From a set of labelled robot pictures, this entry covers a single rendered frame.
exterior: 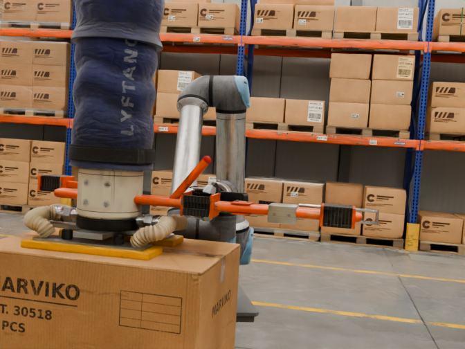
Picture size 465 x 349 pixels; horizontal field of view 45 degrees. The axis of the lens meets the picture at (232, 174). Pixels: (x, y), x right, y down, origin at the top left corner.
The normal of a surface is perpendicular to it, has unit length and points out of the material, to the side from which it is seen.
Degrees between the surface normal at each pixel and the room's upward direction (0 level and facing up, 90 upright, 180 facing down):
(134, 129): 78
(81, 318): 90
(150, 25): 101
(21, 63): 90
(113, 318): 90
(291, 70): 90
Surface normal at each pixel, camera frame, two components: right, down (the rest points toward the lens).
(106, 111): 0.29, -0.15
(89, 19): -0.54, 0.17
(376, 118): -0.20, 0.07
